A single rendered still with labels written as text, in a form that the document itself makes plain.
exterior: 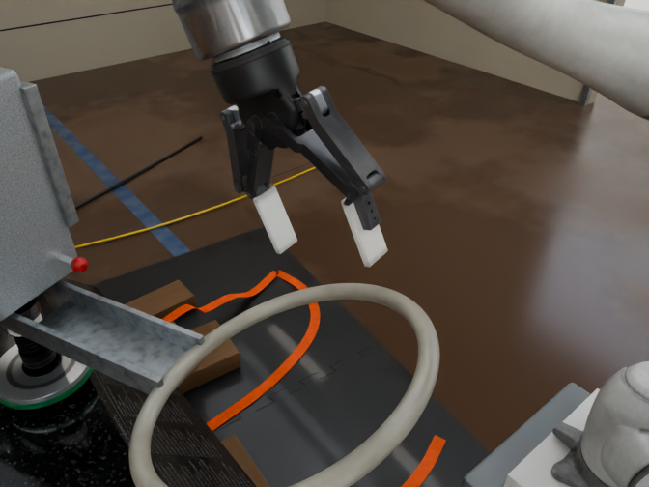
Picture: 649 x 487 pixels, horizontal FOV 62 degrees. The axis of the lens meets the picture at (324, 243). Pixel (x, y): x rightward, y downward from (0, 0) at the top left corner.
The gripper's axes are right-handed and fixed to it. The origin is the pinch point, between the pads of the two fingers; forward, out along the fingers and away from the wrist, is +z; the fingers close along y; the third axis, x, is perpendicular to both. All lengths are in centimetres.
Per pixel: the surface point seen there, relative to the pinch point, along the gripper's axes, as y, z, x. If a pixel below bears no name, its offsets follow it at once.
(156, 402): 39.8, 25.5, 13.6
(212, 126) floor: 353, 41, -202
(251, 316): 42, 25, -9
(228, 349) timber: 152, 94, -46
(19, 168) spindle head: 66, -14, 7
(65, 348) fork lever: 63, 18, 17
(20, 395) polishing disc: 87, 30, 26
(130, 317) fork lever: 60, 19, 5
